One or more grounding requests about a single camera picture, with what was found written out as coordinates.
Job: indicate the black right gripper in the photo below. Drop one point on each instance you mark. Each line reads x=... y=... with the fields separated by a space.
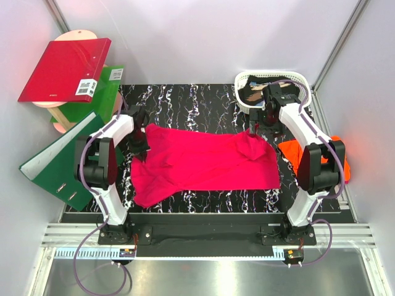
x=256 y=116

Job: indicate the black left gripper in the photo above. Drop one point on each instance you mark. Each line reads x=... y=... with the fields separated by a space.
x=140 y=152

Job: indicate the magenta pink t shirt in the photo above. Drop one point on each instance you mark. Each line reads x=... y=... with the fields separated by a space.
x=180 y=160

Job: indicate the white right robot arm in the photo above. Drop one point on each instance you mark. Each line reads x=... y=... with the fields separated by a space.
x=321 y=170

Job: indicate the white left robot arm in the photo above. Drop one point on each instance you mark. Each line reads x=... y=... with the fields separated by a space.
x=96 y=163

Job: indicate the black printed t shirt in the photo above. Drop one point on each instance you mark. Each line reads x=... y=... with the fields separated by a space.
x=254 y=93

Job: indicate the orange folded t shirt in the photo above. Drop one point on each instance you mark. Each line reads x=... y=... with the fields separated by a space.
x=293 y=153

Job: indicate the white plastic basket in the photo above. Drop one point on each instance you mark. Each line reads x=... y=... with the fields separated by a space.
x=295 y=77

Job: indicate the light green folder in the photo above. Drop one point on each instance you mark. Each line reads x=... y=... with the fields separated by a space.
x=104 y=102

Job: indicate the dark green ring binder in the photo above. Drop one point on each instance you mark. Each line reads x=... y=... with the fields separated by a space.
x=52 y=168

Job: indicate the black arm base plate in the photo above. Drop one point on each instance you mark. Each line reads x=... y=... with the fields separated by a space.
x=150 y=234

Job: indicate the red ring binder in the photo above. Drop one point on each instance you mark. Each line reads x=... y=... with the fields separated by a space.
x=68 y=71

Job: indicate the aluminium frame rail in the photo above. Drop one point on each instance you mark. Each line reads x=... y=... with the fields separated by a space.
x=81 y=241

